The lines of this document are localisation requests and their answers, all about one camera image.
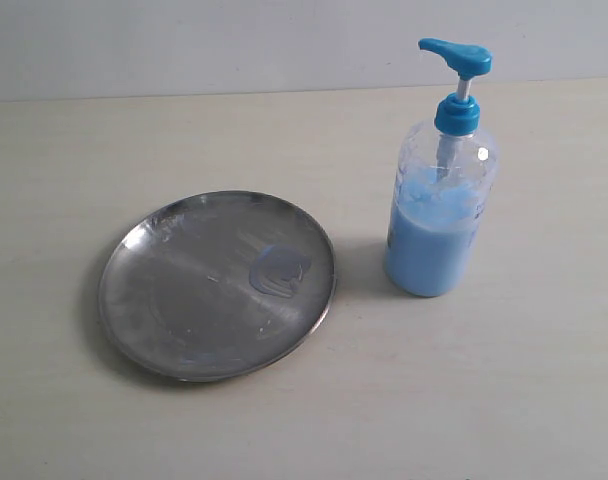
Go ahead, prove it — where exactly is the blue soap pump bottle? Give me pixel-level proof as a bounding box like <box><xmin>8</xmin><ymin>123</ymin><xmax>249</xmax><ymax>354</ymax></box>
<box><xmin>385</xmin><ymin>38</ymin><xmax>498</xmax><ymax>297</ymax></box>

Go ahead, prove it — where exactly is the blue soap blob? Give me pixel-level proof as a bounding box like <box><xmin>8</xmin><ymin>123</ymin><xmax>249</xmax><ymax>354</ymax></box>
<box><xmin>249</xmin><ymin>245</ymin><xmax>312</xmax><ymax>298</ymax></box>

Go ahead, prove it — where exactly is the round stainless steel plate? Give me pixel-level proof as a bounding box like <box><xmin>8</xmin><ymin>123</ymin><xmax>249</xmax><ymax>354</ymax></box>
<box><xmin>97</xmin><ymin>190</ymin><xmax>337</xmax><ymax>383</ymax></box>

